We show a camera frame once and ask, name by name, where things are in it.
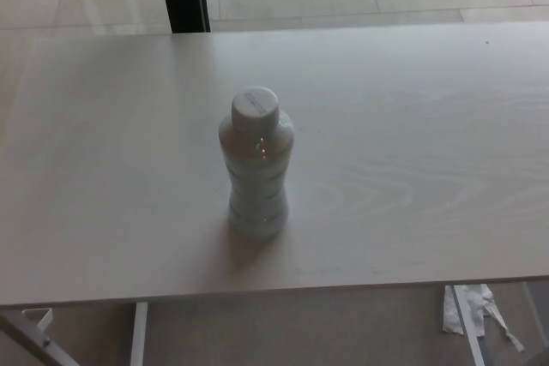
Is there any crumpled white tissue paper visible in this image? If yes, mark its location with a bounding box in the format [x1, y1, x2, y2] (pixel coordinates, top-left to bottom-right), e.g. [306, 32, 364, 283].
[441, 283, 526, 352]

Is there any white table frame bracket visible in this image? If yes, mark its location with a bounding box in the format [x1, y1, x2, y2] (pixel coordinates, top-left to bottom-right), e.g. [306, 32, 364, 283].
[21, 307, 55, 333]

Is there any white plastic bottle with cap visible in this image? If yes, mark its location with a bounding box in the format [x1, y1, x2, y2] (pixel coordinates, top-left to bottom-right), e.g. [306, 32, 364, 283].
[217, 86, 297, 239]

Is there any white slanted table leg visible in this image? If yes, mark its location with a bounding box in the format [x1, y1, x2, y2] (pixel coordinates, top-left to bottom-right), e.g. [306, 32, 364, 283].
[449, 285, 488, 366]

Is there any white upright table leg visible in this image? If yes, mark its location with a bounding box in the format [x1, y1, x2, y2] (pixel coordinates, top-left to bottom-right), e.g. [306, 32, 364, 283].
[130, 301, 149, 366]

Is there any grey diagonal table frame brace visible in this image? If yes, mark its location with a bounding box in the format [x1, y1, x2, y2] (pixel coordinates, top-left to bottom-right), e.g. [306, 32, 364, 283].
[0, 309, 82, 366]

